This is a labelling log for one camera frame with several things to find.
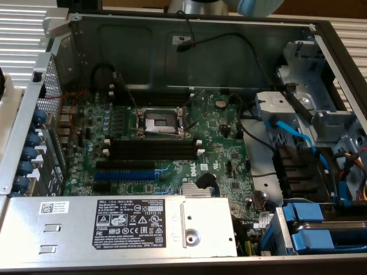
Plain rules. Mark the round coin cell battery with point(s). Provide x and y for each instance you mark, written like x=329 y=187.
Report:
x=220 y=103

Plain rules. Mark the silver power supply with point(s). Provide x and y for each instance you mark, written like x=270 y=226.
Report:
x=71 y=229

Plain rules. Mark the blue expansion slot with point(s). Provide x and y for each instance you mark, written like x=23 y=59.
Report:
x=123 y=174

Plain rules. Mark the green motherboard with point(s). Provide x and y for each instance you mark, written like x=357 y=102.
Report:
x=218 y=143

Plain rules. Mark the black metal strut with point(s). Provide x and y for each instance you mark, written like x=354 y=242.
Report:
x=298 y=105

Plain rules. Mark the blue card retention clip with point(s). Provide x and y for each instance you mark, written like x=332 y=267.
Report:
x=15 y=194
x=25 y=168
x=30 y=153
x=38 y=117
x=21 y=183
x=34 y=139

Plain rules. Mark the black plastic drive bracket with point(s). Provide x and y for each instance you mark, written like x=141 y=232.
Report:
x=298 y=169

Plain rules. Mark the grey metal latch bracket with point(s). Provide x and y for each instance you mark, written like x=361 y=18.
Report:
x=275 y=106

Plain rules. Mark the long black expansion slot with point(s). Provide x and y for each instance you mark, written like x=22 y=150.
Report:
x=123 y=164

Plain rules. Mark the grey metal drive cage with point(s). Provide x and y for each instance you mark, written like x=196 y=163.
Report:
x=329 y=120

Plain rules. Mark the blue drive caddy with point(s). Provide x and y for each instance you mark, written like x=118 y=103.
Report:
x=315 y=240
x=306 y=212

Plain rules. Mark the metal CPU socket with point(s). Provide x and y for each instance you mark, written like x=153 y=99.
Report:
x=182 y=120

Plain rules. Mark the black thumb screw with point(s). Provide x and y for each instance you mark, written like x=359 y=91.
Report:
x=38 y=76

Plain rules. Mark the grey metal PC case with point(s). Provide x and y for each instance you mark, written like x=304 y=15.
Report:
x=215 y=57

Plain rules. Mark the blue plastic rail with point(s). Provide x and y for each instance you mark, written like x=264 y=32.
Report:
x=266 y=240

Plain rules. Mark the short black expansion slot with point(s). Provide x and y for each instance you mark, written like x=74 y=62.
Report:
x=101 y=187

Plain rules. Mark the metal port connector block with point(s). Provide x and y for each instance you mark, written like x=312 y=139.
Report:
x=67 y=126

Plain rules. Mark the thin metal locking lever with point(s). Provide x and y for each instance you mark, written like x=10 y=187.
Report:
x=160 y=133

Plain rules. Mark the silver finned chipset heatsink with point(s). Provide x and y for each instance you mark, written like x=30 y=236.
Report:
x=189 y=191

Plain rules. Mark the silver disk bay frame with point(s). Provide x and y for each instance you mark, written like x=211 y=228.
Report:
x=282 y=232

